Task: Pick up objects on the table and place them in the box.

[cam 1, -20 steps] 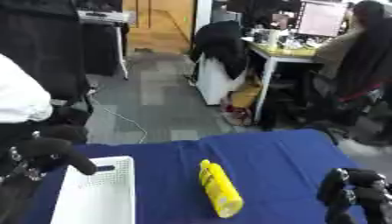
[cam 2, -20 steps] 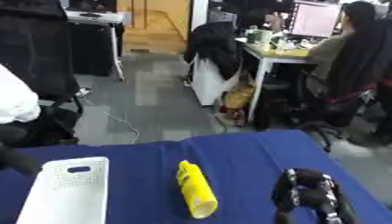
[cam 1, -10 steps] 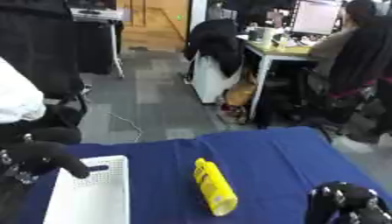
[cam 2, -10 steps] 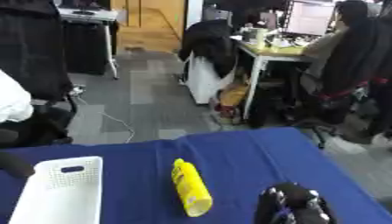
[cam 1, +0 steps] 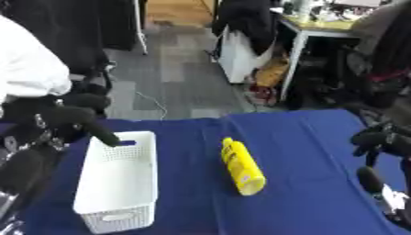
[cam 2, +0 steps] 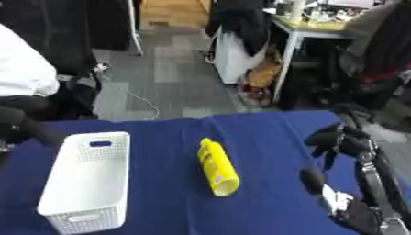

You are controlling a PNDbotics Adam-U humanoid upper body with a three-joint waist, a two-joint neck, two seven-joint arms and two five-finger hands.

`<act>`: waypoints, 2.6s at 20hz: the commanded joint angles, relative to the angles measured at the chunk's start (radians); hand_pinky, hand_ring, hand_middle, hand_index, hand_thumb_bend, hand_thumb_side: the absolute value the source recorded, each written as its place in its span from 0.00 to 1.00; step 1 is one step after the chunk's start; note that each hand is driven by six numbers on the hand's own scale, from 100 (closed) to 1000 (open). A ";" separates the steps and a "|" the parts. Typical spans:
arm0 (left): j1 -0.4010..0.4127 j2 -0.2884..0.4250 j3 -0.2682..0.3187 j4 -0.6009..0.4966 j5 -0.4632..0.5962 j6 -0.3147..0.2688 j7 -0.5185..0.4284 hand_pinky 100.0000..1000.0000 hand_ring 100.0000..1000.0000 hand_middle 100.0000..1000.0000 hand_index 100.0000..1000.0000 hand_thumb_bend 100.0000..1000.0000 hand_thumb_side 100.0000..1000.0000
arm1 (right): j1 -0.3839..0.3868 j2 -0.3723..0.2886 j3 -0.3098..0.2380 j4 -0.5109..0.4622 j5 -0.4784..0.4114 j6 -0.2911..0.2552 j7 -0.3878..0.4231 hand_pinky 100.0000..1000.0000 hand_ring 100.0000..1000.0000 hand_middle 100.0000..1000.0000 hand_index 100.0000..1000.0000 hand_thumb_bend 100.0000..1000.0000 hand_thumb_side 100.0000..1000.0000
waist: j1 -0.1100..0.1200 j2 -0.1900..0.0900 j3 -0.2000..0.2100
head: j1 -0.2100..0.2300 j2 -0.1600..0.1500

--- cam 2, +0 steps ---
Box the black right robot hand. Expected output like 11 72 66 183
298 123 411 235

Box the chair draped with dark clothes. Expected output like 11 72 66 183
335 0 411 112

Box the yellow plastic bottle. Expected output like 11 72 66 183
195 137 243 197

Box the orange bag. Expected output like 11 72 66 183
244 53 284 90

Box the white table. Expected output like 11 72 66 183
270 14 361 104

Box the black hanging jacket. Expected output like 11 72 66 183
204 0 276 59

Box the white plastic lattice basket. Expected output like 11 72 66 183
35 131 132 235

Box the white pole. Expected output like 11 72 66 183
125 0 147 58

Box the black office chair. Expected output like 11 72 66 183
50 71 105 121

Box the person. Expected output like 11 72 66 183
0 23 61 121

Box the white floor cable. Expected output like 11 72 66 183
123 89 162 121

